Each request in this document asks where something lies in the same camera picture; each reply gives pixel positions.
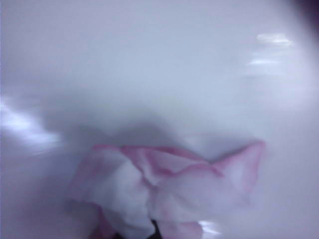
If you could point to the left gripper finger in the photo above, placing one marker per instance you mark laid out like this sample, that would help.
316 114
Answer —
156 227

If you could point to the pink stained wet wipe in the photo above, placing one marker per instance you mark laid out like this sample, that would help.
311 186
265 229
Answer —
187 189

